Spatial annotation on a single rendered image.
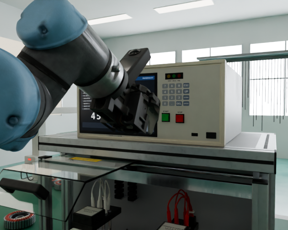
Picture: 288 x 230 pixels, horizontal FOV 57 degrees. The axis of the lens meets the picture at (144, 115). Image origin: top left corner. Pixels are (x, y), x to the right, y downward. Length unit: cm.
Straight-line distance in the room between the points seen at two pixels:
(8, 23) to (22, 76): 622
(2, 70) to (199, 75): 53
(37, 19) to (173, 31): 732
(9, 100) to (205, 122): 52
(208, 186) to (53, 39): 47
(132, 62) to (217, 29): 683
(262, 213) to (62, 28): 52
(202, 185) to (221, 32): 671
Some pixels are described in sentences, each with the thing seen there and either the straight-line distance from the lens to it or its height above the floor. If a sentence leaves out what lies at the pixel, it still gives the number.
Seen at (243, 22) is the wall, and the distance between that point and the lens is 724.
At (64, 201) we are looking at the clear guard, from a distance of 54.
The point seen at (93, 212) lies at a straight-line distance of 78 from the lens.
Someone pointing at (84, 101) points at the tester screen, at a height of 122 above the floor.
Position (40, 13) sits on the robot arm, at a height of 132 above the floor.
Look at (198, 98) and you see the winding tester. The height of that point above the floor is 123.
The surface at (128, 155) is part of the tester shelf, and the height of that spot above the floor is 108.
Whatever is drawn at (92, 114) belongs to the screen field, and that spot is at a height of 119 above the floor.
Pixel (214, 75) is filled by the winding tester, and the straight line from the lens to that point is 66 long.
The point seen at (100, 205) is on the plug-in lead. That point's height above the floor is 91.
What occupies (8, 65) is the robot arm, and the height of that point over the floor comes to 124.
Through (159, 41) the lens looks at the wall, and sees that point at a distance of 771.
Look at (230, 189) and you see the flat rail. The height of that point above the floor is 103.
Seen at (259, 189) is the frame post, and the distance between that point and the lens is 63.
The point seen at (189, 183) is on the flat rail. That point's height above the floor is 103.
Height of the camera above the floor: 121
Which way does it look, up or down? 2 degrees down
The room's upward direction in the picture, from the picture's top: straight up
